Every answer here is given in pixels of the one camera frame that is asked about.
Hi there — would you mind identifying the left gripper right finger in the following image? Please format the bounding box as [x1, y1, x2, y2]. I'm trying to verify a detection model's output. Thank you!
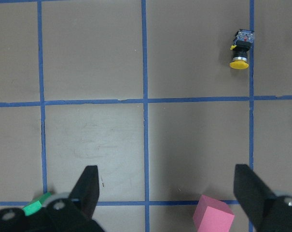
[233, 164, 277, 231]

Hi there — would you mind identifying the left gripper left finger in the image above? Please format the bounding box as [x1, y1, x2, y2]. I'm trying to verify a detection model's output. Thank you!
[69, 165, 99, 219]

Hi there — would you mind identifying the yellow push button switch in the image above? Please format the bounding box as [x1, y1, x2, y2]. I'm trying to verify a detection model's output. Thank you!
[229, 29, 254, 70]

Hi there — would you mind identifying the pink cube front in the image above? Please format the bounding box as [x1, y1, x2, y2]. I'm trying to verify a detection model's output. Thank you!
[193, 195, 235, 232]

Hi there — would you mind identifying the green cube centre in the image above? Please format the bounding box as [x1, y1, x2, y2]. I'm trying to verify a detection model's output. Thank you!
[22, 192, 52, 216]

